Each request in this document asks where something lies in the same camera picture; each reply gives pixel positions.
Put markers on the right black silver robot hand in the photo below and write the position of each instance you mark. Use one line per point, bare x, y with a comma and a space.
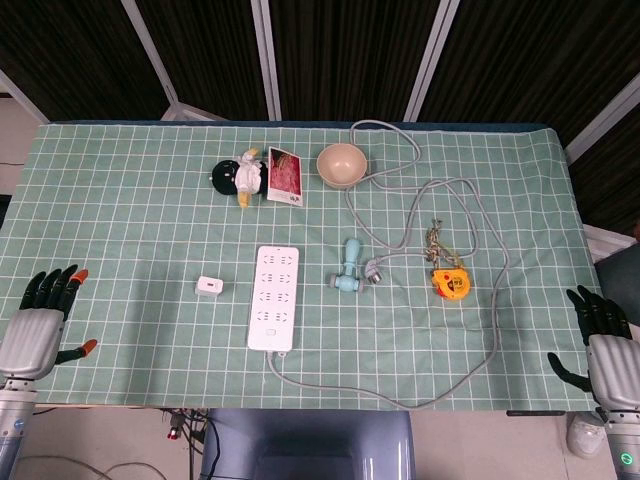
612, 360

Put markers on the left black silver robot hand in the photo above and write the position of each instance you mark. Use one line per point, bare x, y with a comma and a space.
30, 335

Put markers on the white charger adapter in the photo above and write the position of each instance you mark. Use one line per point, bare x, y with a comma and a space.
209, 287

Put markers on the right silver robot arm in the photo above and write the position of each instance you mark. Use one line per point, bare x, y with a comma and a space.
622, 445

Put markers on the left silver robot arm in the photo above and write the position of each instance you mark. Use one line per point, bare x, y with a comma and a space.
15, 420

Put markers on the white power strip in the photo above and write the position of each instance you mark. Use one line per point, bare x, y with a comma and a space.
272, 320

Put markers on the white rounded floor object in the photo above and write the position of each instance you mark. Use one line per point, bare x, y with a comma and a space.
585, 435

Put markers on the green checked tablecloth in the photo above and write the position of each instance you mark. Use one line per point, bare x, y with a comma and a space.
125, 225

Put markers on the yellow tape measure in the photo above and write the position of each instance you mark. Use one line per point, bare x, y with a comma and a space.
452, 285

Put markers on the black white penguin plush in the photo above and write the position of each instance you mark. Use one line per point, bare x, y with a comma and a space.
245, 175

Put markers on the light blue massage roller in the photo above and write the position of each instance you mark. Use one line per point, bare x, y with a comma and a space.
348, 280

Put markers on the red white seed packet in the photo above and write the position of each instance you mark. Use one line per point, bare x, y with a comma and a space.
286, 175

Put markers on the beige bowl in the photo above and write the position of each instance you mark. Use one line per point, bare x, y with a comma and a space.
341, 165

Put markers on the white partition post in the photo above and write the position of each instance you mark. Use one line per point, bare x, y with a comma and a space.
430, 60
265, 60
150, 50

